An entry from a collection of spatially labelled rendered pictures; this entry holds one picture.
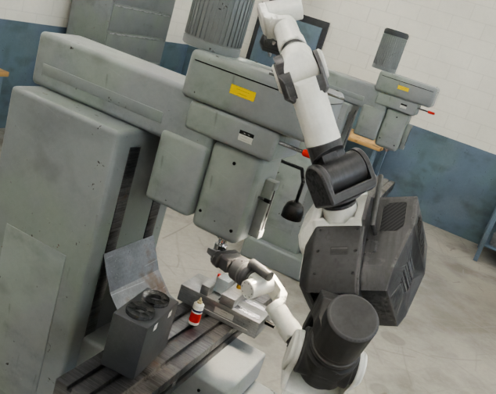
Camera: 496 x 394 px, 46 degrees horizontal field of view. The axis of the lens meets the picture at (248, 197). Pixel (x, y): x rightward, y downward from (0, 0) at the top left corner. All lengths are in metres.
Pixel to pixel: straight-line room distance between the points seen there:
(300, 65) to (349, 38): 7.19
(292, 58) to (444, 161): 7.00
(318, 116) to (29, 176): 1.21
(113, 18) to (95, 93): 4.78
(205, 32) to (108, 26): 5.00
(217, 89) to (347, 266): 0.76
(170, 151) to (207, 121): 0.18
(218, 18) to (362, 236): 0.88
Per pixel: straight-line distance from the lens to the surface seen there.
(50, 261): 2.29
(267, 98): 1.83
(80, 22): 7.16
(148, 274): 2.43
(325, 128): 1.45
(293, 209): 1.97
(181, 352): 2.10
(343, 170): 1.48
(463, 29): 8.39
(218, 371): 2.18
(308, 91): 1.45
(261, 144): 1.86
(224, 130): 1.91
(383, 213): 1.56
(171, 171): 2.02
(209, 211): 2.00
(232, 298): 2.26
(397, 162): 8.50
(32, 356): 2.50
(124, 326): 1.83
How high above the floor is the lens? 2.07
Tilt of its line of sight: 17 degrees down
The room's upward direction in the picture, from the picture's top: 18 degrees clockwise
